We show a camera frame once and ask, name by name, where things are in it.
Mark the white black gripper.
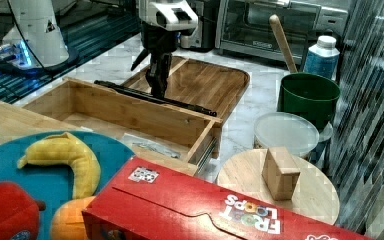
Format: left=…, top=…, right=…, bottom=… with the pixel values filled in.
left=131, top=0, right=198, bottom=98

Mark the wooden drawer with black handle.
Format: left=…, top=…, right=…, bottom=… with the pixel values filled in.
left=22, top=78, right=220, bottom=176

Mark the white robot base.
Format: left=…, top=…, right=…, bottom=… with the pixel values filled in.
left=0, top=0, right=78, bottom=72

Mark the wooden drawer cabinet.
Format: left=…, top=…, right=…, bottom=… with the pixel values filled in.
left=0, top=101, right=89, bottom=145

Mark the wooden cutting board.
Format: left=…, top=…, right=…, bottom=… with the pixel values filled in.
left=122, top=56, right=250, bottom=126

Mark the plastic snack bag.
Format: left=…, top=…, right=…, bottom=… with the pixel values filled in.
left=120, top=133, right=181, bottom=159

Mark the silver toaster oven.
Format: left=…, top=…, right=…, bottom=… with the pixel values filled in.
left=215, top=0, right=351, bottom=65

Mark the yellow toy banana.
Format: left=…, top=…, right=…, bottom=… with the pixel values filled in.
left=17, top=132, right=101, bottom=199

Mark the red Froot Loops box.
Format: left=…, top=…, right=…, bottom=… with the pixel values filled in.
left=82, top=157, right=372, bottom=240

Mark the green mug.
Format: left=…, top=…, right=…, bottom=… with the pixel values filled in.
left=277, top=73, right=340, bottom=131

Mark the glass jar of grains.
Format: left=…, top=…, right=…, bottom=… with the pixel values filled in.
left=253, top=112, right=319, bottom=158

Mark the teal plate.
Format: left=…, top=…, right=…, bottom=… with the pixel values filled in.
left=0, top=131, right=134, bottom=240

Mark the ceramic jar with wooden lid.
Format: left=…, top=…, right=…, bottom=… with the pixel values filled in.
left=216, top=149, right=340, bottom=225

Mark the white blue bottle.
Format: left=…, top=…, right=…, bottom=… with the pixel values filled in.
left=303, top=35, right=340, bottom=79

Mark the orange toy fruit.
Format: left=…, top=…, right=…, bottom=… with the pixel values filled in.
left=50, top=196, right=94, bottom=240

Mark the red toy apple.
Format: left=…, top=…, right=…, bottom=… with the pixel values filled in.
left=0, top=181, right=46, bottom=240

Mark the wooden utensil handle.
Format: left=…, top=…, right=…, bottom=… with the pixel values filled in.
left=269, top=14, right=297, bottom=73

